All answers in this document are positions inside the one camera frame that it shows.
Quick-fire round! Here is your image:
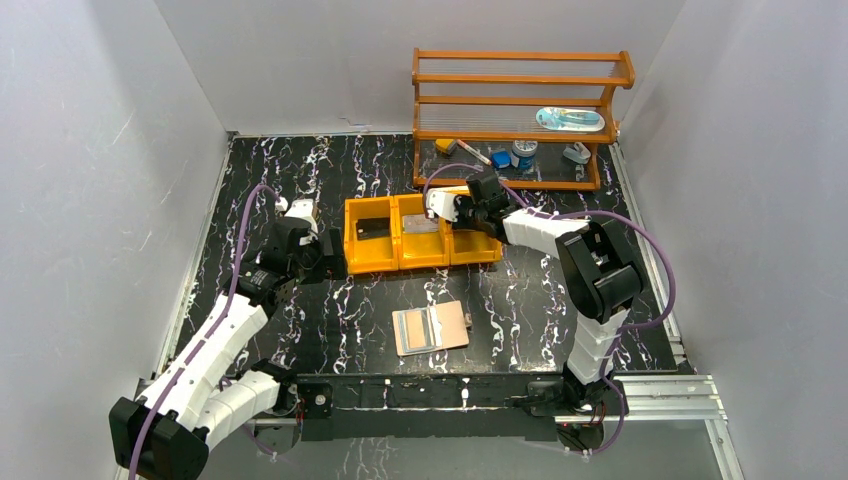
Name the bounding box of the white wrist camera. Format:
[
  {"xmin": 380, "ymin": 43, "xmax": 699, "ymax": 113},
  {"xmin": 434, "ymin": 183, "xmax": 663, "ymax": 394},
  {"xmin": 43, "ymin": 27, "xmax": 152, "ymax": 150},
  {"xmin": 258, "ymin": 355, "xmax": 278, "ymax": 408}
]
[
  {"xmin": 423, "ymin": 188, "xmax": 460, "ymax": 222},
  {"xmin": 275, "ymin": 197, "xmax": 318, "ymax": 246}
]

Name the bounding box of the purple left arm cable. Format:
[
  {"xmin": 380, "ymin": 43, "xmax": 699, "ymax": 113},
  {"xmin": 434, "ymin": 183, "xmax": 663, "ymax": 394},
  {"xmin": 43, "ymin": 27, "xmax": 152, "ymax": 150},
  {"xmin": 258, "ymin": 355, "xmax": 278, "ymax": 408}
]
[{"xmin": 125, "ymin": 183, "xmax": 283, "ymax": 480}]

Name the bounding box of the yellow sponge block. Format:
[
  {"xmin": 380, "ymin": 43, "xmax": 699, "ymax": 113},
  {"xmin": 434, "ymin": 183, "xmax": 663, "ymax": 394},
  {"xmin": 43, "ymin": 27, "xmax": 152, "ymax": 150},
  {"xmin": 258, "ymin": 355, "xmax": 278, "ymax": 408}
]
[{"xmin": 434, "ymin": 139, "xmax": 458, "ymax": 156}]

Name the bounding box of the black card in bin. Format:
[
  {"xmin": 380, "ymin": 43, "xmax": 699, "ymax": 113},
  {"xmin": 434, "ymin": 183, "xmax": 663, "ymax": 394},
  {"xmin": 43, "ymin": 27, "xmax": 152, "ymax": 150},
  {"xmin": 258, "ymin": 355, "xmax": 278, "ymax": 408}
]
[{"xmin": 355, "ymin": 217, "xmax": 391, "ymax": 241}]

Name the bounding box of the blue packaged item on shelf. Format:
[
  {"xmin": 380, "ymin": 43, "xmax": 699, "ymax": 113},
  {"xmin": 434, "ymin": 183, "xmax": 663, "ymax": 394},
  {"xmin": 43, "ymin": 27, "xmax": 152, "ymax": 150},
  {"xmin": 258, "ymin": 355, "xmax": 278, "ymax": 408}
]
[{"xmin": 535, "ymin": 107, "xmax": 606, "ymax": 133}]

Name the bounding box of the blue small box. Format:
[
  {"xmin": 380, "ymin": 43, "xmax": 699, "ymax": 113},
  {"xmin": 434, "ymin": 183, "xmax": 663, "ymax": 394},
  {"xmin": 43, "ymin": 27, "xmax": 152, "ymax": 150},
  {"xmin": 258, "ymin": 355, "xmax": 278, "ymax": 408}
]
[{"xmin": 490, "ymin": 149, "xmax": 512, "ymax": 170}]

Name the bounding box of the left orange bin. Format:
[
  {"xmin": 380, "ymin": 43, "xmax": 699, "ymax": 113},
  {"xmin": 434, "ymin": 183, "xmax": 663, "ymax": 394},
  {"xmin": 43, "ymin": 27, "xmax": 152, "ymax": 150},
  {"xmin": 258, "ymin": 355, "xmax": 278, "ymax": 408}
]
[{"xmin": 343, "ymin": 196, "xmax": 399, "ymax": 275}]

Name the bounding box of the orange wooden shelf rack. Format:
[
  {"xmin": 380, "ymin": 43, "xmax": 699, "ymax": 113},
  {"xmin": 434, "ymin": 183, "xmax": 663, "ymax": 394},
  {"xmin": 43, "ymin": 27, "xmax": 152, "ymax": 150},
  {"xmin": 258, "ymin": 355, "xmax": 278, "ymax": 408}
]
[{"xmin": 411, "ymin": 49, "xmax": 636, "ymax": 191}]

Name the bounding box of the right orange bin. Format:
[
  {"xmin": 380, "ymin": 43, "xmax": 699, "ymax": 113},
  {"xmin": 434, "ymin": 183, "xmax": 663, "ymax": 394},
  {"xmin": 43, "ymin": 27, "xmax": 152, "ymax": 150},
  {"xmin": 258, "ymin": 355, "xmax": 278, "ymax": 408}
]
[{"xmin": 441, "ymin": 219, "xmax": 503, "ymax": 266}]

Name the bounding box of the orange bin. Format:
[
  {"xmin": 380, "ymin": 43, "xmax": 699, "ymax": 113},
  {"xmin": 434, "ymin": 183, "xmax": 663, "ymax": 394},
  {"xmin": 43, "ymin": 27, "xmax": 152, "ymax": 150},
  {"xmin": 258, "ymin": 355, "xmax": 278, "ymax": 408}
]
[
  {"xmin": 343, "ymin": 196, "xmax": 399, "ymax": 275},
  {"xmin": 394, "ymin": 194, "xmax": 449, "ymax": 270},
  {"xmin": 441, "ymin": 219, "xmax": 503, "ymax": 266}
]

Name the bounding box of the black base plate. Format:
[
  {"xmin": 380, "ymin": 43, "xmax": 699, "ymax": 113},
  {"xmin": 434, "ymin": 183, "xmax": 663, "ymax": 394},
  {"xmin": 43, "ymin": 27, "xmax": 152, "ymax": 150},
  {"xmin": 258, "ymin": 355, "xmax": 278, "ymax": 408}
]
[{"xmin": 292, "ymin": 372, "xmax": 629, "ymax": 446}]

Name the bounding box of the white marker pen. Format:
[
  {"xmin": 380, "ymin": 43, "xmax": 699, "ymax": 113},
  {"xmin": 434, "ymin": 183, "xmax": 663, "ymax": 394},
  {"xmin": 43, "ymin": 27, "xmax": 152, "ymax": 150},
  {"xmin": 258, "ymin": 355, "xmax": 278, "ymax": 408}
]
[{"xmin": 456, "ymin": 139, "xmax": 492, "ymax": 166}]

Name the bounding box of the silver card in bin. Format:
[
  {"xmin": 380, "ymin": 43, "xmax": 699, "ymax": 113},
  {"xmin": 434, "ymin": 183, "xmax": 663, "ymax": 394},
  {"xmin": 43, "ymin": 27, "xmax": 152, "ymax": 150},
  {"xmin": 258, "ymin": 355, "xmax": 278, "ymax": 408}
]
[{"xmin": 401, "ymin": 214, "xmax": 440, "ymax": 235}]

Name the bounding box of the middle orange bin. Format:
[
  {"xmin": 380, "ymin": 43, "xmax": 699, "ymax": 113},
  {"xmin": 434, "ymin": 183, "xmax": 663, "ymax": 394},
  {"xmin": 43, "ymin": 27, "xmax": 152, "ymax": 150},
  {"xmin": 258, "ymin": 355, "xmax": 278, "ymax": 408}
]
[{"xmin": 394, "ymin": 194, "xmax": 449, "ymax": 270}]

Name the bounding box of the beige leather card holder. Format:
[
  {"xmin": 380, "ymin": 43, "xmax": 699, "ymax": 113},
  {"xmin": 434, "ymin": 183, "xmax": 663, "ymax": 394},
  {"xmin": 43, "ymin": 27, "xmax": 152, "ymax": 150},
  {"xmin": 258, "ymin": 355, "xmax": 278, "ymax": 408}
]
[{"xmin": 391, "ymin": 301, "xmax": 471, "ymax": 357}]

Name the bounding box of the blue white tape roll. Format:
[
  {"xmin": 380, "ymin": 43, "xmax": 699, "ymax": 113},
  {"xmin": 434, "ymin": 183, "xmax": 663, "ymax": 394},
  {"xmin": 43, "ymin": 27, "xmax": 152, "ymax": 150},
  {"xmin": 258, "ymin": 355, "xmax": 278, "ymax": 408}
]
[{"xmin": 511, "ymin": 140, "xmax": 539, "ymax": 171}]

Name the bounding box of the aluminium frame rail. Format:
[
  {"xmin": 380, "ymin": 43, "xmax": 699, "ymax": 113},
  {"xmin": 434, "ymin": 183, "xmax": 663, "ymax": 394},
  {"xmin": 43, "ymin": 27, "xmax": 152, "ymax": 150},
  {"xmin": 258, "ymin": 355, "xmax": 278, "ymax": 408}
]
[{"xmin": 220, "ymin": 372, "xmax": 725, "ymax": 454}]

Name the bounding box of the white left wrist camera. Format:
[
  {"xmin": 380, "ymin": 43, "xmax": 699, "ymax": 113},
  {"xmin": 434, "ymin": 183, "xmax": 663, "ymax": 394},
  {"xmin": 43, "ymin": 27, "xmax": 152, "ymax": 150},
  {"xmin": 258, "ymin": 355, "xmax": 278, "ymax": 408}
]
[{"xmin": 275, "ymin": 197, "xmax": 318, "ymax": 246}]

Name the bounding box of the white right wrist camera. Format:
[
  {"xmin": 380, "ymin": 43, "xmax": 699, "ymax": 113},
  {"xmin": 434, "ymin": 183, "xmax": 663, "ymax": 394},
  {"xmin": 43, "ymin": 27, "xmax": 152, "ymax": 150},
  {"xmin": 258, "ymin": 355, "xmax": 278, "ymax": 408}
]
[{"xmin": 423, "ymin": 188, "xmax": 460, "ymax": 222}]

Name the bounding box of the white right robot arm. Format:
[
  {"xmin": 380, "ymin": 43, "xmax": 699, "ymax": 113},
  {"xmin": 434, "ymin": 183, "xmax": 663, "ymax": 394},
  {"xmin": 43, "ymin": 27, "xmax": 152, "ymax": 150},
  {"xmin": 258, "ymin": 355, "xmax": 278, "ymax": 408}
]
[{"xmin": 427, "ymin": 172, "xmax": 646, "ymax": 414}]

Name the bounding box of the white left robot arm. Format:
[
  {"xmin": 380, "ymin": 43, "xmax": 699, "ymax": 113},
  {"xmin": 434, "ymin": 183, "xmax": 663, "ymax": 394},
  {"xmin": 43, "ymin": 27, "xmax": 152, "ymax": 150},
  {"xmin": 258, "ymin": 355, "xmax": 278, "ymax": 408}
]
[{"xmin": 108, "ymin": 215, "xmax": 346, "ymax": 479}]

